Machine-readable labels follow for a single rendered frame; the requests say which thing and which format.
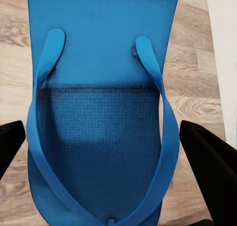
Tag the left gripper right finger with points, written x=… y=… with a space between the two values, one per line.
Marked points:
x=214 y=163

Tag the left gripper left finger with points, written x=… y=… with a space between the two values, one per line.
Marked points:
x=12 y=135

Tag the sandal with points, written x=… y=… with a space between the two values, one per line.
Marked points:
x=95 y=156

